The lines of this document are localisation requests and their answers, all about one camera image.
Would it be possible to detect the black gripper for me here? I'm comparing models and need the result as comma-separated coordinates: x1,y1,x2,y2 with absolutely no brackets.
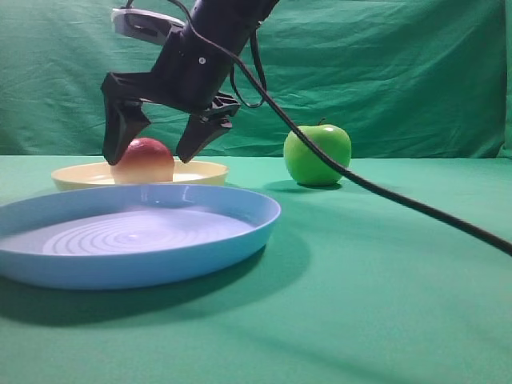
101,26,240,166

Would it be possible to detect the round yellow red bread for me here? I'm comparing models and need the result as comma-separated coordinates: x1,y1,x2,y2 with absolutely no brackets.
110,138,174,184

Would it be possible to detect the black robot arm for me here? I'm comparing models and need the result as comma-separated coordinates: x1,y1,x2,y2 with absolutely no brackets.
101,1,276,165

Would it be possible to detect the yellow plastic plate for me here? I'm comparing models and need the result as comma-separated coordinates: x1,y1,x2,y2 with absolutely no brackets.
51,161,229,191

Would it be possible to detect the blue plastic plate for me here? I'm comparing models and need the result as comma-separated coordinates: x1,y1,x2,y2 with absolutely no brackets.
1,184,282,290

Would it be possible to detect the green apple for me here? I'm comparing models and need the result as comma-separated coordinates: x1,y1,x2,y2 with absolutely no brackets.
283,118,352,187

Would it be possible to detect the green backdrop cloth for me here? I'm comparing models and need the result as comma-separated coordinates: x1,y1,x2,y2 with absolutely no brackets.
1,1,511,158

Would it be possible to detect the green table cloth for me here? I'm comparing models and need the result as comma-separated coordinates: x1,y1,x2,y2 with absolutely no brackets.
1,157,511,383

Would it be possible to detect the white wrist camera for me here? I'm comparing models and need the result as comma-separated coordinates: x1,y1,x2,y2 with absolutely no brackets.
110,8,185,46

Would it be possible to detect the black cable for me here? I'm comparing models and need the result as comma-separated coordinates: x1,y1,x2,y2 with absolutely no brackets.
121,0,512,257

